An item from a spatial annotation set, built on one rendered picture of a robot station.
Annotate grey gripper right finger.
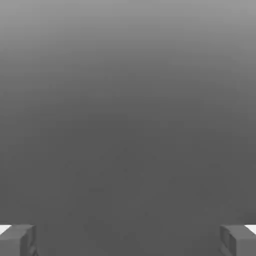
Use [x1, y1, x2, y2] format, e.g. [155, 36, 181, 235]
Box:
[219, 223, 256, 256]

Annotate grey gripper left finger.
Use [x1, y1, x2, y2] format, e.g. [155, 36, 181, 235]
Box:
[0, 223, 38, 256]

